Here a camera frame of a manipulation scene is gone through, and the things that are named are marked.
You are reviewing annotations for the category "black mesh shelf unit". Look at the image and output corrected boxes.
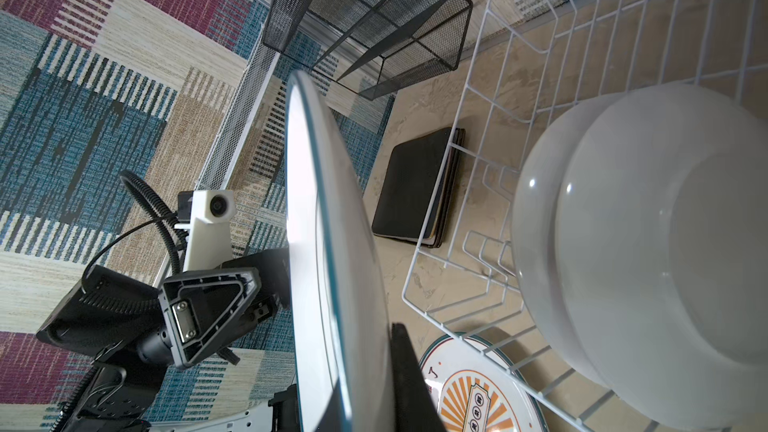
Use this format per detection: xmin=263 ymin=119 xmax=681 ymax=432
xmin=262 ymin=0 xmax=473 ymax=101

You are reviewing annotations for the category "white round plate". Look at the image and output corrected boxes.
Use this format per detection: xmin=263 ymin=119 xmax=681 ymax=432
xmin=285 ymin=71 xmax=396 ymax=431
xmin=555 ymin=83 xmax=767 ymax=430
xmin=511 ymin=93 xmax=623 ymax=385
xmin=420 ymin=335 xmax=548 ymax=431

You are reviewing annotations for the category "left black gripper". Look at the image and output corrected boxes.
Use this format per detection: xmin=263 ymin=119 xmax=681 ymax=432
xmin=158 ymin=247 xmax=291 ymax=369

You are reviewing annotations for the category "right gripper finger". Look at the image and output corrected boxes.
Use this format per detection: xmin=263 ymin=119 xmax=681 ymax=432
xmin=390 ymin=323 xmax=445 ymax=432

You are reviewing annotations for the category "white wire wall basket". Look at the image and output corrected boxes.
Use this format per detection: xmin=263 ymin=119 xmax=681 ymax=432
xmin=195 ymin=27 xmax=279 ymax=190

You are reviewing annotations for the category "white wire dish rack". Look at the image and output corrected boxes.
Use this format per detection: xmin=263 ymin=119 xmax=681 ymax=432
xmin=402 ymin=0 xmax=767 ymax=431

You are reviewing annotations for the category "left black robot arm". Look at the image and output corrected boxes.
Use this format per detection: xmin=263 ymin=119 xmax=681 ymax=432
xmin=36 ymin=248 xmax=290 ymax=431

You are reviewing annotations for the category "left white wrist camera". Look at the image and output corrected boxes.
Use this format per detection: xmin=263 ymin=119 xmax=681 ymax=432
xmin=174 ymin=190 xmax=236 ymax=272

